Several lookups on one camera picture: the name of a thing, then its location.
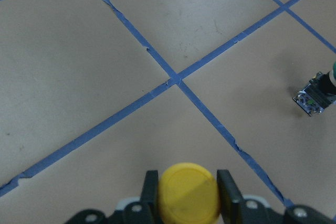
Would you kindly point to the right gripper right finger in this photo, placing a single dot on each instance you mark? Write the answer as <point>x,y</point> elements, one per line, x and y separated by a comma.
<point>230,196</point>

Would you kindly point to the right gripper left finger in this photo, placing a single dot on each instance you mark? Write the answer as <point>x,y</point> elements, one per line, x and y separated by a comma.
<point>149,193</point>

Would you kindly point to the yellow push button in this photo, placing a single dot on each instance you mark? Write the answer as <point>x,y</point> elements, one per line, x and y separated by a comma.
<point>188,193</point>

